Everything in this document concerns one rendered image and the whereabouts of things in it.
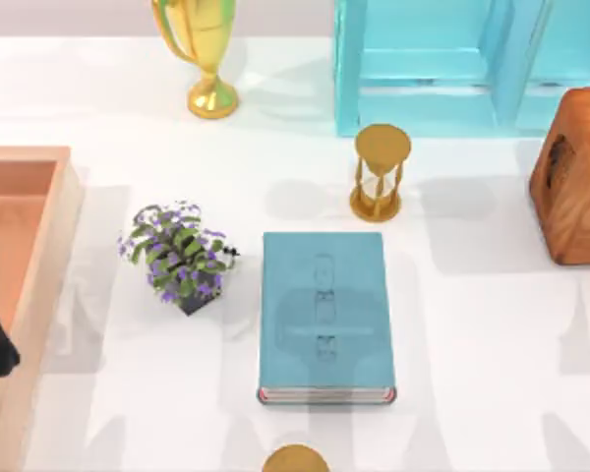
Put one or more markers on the blue book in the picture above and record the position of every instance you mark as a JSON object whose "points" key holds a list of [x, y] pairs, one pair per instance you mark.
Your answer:
{"points": [[324, 314]]}

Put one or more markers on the golden hourglass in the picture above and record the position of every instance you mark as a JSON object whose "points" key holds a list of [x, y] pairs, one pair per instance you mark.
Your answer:
{"points": [[379, 162]]}

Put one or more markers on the purple flowering potted plant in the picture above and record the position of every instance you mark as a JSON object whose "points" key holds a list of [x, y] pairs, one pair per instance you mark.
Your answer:
{"points": [[179, 253]]}

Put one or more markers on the light blue rack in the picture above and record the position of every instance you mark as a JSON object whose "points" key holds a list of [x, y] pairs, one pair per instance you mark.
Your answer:
{"points": [[423, 88]]}

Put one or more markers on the gold trophy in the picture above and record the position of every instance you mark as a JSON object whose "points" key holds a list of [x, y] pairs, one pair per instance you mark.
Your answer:
{"points": [[204, 39]]}

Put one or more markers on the golden round object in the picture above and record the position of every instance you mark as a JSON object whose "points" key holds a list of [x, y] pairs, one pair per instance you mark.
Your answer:
{"points": [[295, 461]]}

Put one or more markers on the salmon-coloured shallow box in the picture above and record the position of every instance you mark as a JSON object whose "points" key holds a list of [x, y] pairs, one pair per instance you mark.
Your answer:
{"points": [[24, 246]]}

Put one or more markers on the wooden box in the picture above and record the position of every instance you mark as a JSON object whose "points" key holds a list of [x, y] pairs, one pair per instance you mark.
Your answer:
{"points": [[577, 187]]}

